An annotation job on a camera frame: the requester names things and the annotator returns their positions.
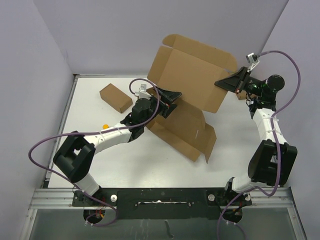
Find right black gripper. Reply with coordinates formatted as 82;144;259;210
213;67;263;97

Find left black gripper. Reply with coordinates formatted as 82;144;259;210
141;86;182;127

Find large cardboard box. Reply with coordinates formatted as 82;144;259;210
147;34;238;162

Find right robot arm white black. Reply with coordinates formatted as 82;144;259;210
215;67;298;205

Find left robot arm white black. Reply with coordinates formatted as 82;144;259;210
53;88;182;206

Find small closed cardboard box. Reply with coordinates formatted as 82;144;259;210
99;83;133;114

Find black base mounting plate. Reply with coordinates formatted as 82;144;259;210
72;187;252;221

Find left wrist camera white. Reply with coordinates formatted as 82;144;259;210
134;84;151;100

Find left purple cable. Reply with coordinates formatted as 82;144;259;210
28;78;161;228

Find purple cable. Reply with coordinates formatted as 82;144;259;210
28;78;161;228
217;50;302;240

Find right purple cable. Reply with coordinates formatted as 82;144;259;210
217;50;302;240

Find aluminium frame rail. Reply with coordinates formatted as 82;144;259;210
20;187;307;240

